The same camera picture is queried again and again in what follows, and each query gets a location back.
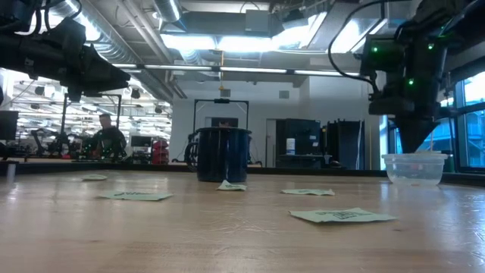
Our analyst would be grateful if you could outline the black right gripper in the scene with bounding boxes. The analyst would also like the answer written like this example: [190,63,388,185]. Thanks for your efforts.
[359,34,449,155]

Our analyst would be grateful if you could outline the silver ventilation duct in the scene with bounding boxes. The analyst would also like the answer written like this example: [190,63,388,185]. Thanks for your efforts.
[152,0,183,24]

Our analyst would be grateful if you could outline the black monitor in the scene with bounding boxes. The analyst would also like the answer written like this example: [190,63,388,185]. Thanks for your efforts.
[0,110,20,142]

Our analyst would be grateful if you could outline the red storage bins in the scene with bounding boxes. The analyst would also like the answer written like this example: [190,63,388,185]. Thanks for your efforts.
[151,140,171,165]

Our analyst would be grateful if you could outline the black upright panel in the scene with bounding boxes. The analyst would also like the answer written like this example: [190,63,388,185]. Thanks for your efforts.
[326,119,365,171]

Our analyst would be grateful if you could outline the clear plastic container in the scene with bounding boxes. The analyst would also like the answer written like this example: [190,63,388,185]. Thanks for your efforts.
[381,152,449,187]

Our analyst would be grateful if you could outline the black gantry frame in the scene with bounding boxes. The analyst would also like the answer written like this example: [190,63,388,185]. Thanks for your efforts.
[192,98,250,133]

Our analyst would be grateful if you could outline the black cabinet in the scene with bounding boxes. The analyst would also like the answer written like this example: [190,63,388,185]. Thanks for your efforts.
[275,118,324,168]

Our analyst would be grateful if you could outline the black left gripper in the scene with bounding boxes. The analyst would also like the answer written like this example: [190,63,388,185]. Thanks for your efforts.
[22,17,132,102]

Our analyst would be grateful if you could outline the black mug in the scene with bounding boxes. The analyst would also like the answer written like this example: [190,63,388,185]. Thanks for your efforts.
[184,127,253,184]

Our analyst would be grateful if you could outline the person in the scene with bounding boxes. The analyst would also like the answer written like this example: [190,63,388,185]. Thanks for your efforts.
[80,113,128,161]

